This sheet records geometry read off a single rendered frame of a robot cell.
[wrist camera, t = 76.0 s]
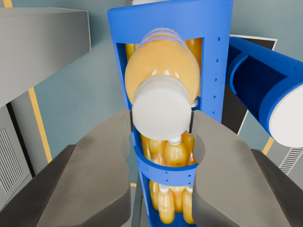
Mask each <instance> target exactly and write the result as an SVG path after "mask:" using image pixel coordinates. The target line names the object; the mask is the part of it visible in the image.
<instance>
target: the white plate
mask: <svg viewBox="0 0 303 227"><path fill-rule="evenodd" d="M269 131H270V133H271V135H272V137H273V138H274V139H275V140H276V141H277V142H279V143H280V144H282V145H285V146H288V147H295V148H300V147H303V84H302V85H300V86H298V87H296V88H295V89H293V90H292V91H290V92H289V93H288V94H286V95H285V96H284V97H283V98H282V99H281V100H280V101H279V102H278V104H277V105H276V106H275V108H274V109H273V111H272V113H271V116H270V119H269Z"/></svg>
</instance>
